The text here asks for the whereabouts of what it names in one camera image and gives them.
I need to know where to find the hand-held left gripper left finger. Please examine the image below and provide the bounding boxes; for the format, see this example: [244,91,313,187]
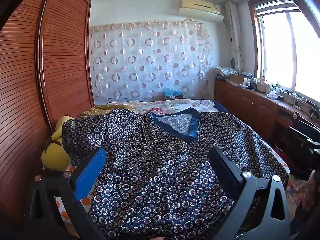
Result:
[26,147,108,240]

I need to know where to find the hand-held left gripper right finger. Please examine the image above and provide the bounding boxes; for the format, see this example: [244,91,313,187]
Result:
[208,146,292,240]

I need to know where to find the navy circle-patterned shirt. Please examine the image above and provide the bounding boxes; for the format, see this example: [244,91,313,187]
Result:
[61,107,290,240]

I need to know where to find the yellow plush toy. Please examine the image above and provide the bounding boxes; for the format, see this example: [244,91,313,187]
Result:
[41,116,74,172]

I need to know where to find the orange fruit print bedsheet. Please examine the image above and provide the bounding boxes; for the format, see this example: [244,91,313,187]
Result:
[54,147,290,233]

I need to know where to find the navy blue bed cover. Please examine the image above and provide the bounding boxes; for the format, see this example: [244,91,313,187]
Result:
[214,100,230,113]

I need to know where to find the brown folded blanket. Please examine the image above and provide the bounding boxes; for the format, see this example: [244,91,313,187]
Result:
[77,104,134,118]

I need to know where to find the long wooden cabinet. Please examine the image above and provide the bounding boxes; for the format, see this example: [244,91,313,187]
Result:
[214,79,320,155]

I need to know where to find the pale floral cloth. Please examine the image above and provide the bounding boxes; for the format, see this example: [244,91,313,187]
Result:
[286,174,309,203]

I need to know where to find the black chair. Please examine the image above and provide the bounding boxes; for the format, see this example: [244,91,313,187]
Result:
[277,120,320,173]

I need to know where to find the floral quilt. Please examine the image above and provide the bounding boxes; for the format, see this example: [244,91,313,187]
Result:
[105,99,229,117]

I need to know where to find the cardboard box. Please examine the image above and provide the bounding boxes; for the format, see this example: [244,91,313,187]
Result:
[229,74,247,85]

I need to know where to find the blue box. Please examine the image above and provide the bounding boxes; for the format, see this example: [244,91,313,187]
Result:
[164,87,184,101]

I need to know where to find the pink bottle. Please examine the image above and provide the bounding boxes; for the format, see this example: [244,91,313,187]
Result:
[257,76,267,92]

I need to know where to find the stack of folded cloths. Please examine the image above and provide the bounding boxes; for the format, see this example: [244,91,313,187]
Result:
[215,66,238,78]

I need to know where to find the cluster of small household items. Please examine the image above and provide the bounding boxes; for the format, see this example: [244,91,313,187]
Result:
[241,71,320,120]

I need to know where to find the wooden slatted wardrobe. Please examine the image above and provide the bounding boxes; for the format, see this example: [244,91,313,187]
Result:
[0,0,95,230]

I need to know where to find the sheer circle-patterned curtain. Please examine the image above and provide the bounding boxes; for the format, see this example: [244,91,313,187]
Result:
[89,19,213,102]

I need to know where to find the wooden framed window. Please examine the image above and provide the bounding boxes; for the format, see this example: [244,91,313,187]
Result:
[247,0,320,110]

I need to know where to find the white gathered curtain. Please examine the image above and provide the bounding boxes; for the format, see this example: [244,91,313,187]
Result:
[224,1,243,74]

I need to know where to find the beige air conditioner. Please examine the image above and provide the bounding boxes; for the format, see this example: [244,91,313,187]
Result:
[179,0,221,15]

